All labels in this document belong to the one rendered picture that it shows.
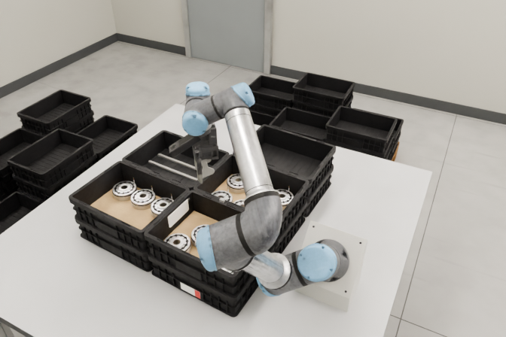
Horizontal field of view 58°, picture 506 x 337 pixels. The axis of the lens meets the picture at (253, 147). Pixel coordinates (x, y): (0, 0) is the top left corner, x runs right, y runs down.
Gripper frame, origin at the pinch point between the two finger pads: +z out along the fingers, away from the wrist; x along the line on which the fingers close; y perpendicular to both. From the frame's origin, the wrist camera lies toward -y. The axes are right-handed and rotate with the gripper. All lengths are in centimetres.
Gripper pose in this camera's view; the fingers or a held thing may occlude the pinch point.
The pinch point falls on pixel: (198, 175)
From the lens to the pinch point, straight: 161.8
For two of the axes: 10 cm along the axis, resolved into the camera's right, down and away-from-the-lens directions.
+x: -2.4, -5.5, 8.0
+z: 0.0, 8.2, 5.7
